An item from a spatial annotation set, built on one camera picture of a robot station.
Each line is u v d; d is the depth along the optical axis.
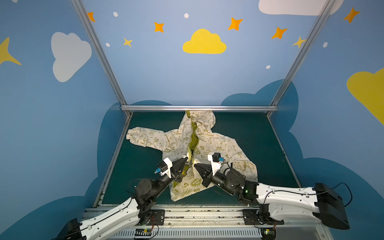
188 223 0.73
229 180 0.60
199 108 1.20
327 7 0.70
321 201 0.48
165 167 0.53
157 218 0.74
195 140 1.03
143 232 0.72
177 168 0.60
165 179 0.60
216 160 0.59
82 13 0.71
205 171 0.62
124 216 0.52
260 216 0.66
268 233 0.74
